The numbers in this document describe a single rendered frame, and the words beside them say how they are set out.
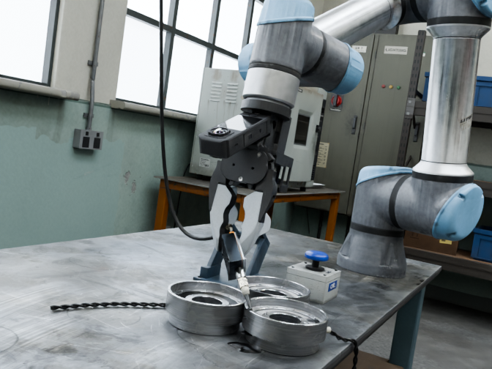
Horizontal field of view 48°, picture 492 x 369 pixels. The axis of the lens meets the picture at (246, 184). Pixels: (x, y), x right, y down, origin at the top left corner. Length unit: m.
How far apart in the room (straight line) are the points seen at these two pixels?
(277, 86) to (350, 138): 3.89
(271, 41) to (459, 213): 0.53
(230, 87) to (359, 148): 1.75
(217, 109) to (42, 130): 1.06
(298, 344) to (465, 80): 0.65
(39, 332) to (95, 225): 2.25
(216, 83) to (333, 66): 2.39
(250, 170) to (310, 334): 0.23
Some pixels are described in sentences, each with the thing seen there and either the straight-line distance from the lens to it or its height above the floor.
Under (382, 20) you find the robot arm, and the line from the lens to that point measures 1.13.
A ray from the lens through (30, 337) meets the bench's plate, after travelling 0.65.
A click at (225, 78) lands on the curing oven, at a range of 3.19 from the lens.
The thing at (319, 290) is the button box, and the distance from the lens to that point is 0.91.
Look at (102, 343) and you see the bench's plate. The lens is 0.65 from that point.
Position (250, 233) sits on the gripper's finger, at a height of 0.92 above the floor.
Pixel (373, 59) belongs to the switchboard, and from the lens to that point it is 4.69.
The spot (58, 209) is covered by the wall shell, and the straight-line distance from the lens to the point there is 2.70.
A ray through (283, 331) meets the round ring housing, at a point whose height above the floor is 0.83.
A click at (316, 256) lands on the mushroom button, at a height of 0.87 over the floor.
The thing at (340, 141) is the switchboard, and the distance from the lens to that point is 4.66.
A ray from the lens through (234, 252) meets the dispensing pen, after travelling 0.72.
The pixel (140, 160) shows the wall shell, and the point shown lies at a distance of 3.07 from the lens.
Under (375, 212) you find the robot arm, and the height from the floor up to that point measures 0.93.
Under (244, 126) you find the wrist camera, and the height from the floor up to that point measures 1.06.
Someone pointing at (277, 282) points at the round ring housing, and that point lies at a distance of 0.86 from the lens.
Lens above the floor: 1.04
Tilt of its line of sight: 4 degrees down
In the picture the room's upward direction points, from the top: 8 degrees clockwise
